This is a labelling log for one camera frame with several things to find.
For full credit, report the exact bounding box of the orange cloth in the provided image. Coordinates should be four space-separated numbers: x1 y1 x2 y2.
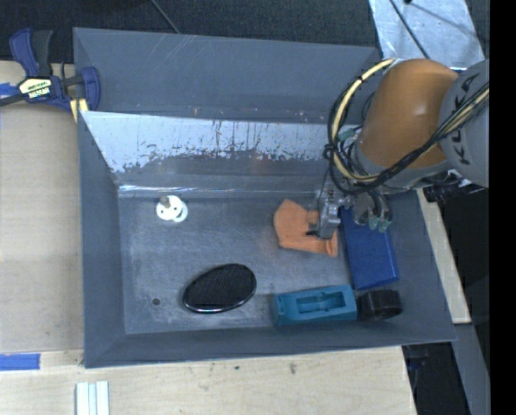
273 198 341 259

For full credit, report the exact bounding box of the blue flat box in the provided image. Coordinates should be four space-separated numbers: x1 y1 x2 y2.
339 205 401 292

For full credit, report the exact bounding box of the teal plastic case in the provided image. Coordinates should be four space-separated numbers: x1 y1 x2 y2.
269 284 359 329

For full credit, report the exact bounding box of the black oval mesh lid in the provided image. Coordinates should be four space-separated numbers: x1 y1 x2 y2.
182 263 258 315

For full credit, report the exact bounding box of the white round plug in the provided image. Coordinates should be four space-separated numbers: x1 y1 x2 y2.
155 194 189 224

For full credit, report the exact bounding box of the grey metal bin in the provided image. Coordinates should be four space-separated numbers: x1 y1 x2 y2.
71 27 458 369

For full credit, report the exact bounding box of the black short ring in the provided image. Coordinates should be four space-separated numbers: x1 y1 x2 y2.
356 289 404 322

